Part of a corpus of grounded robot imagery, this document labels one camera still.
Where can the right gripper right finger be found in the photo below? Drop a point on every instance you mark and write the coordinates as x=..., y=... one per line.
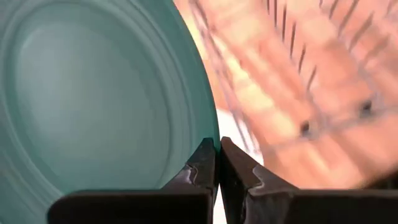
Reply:
x=280, y=205

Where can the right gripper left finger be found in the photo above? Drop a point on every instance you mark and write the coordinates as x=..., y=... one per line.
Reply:
x=186, y=205

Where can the dark green plate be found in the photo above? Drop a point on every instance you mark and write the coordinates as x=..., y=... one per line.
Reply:
x=93, y=93

